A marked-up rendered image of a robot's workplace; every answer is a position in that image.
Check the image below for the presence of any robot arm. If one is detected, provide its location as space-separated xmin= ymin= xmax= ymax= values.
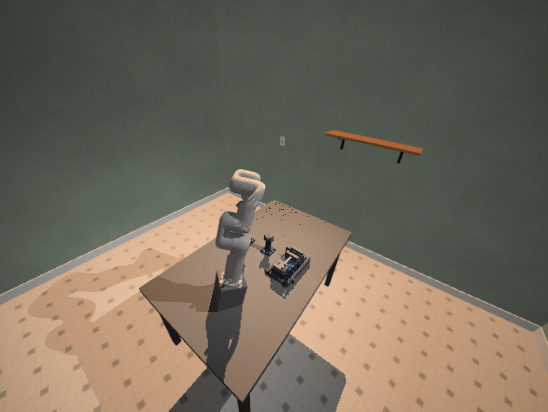
xmin=216 ymin=169 xmax=265 ymax=287

